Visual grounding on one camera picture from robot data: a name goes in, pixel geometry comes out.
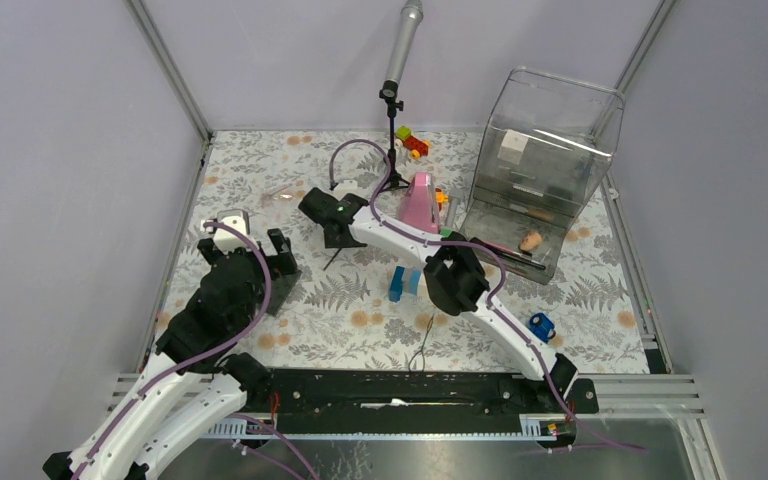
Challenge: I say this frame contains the thin black eyeliner pencil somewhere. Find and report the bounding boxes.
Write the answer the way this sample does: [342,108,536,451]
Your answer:
[322,248,343,271]

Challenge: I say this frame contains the white blue brick stack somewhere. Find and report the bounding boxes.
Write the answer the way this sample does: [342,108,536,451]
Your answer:
[388,266,424,303]

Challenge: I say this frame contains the black wire hair loop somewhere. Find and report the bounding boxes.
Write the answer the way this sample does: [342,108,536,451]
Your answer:
[407,314,436,373]

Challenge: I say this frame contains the white cardboard box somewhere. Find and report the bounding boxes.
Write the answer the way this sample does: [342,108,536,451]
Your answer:
[497,129,530,166]

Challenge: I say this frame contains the beige makeup sponge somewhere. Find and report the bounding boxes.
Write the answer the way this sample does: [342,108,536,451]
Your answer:
[519,231,543,253]

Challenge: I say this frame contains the clear acrylic makeup organizer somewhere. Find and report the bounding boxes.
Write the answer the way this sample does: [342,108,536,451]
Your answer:
[461,67,625,285]

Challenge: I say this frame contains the black makeup brush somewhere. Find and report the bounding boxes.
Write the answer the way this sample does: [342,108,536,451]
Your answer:
[484,243,547,271]

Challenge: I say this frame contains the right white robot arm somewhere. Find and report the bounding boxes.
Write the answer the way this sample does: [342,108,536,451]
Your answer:
[299,188,578,412]

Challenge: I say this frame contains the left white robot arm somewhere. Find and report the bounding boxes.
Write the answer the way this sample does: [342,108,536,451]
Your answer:
[43,221,300,479]

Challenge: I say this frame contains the dark green lego baseplate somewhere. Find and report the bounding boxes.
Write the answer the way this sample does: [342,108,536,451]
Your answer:
[267,270,302,317]

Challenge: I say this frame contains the pink foam wedge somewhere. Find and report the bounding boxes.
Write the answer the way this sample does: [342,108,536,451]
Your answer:
[397,172,441,234]

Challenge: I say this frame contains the red yellow lego bricks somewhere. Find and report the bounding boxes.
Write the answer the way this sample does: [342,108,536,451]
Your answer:
[395,126,430,160]

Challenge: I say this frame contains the yellow toy piece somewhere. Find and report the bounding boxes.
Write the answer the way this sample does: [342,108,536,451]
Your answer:
[435,188,449,209]

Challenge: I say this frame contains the silver microphone on tripod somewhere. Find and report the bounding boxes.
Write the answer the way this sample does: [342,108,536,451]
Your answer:
[379,0,424,191]

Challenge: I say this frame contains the blue toy car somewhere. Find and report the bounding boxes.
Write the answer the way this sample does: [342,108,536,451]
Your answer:
[527,312,556,343]

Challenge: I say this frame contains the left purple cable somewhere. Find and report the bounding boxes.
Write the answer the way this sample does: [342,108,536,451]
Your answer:
[65,220,322,480]

